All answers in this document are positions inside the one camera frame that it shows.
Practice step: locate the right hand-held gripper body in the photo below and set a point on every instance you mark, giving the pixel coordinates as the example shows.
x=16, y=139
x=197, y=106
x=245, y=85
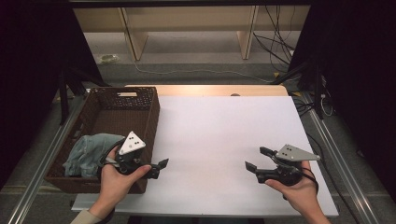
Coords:
x=295, y=154

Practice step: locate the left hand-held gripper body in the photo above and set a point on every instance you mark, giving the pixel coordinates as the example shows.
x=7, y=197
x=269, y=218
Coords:
x=132, y=144

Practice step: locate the brown woven basket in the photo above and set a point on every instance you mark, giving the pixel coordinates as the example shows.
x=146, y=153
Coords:
x=109, y=121

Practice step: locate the light blue denim garment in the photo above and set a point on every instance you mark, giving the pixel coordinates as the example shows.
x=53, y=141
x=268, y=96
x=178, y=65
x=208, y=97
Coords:
x=87, y=152

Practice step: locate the person's right hand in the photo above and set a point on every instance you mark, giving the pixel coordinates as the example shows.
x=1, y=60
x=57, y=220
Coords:
x=300, y=194

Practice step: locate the person's left hand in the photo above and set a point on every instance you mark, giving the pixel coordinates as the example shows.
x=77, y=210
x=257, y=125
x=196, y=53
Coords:
x=115, y=186

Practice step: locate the white table mat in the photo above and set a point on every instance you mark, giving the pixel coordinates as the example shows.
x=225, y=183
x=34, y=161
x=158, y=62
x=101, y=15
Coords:
x=218, y=140

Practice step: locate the black metal stand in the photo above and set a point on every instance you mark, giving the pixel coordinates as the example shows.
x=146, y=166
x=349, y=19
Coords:
x=314, y=81
x=67, y=90

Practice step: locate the black curtain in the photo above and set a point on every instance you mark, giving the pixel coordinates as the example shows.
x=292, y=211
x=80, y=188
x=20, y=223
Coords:
x=28, y=77
x=361, y=77

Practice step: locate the light wooden desk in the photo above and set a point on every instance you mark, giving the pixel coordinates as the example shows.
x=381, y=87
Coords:
x=193, y=18

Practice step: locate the aluminium rail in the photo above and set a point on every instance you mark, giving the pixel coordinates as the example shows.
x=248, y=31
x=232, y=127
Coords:
x=339, y=161
x=40, y=168

